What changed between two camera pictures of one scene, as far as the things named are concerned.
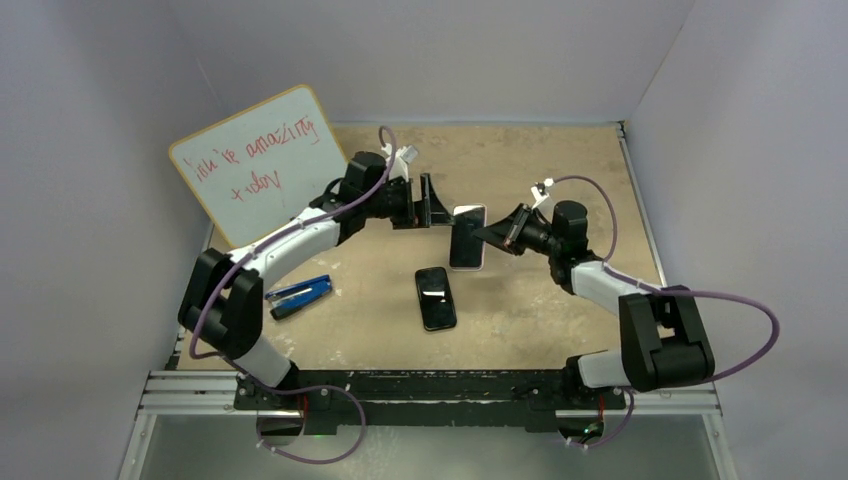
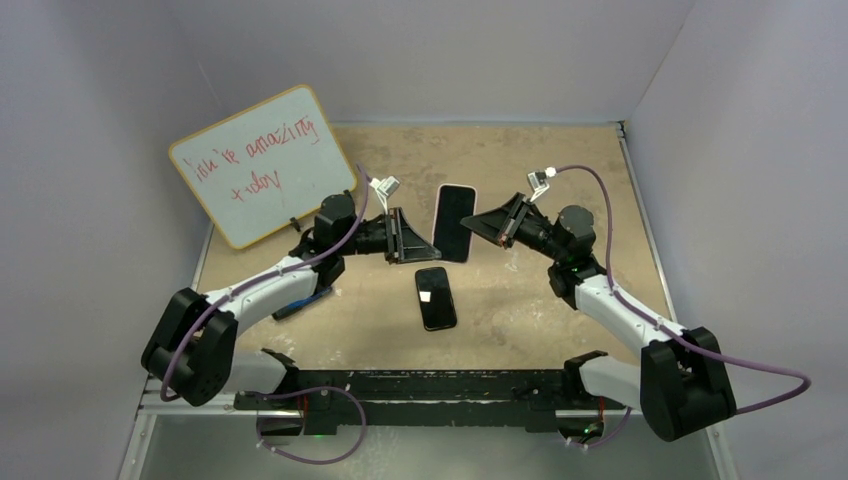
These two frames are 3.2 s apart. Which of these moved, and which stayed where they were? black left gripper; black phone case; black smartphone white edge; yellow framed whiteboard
Moved: black left gripper
Stayed: black phone case; yellow framed whiteboard; black smartphone white edge
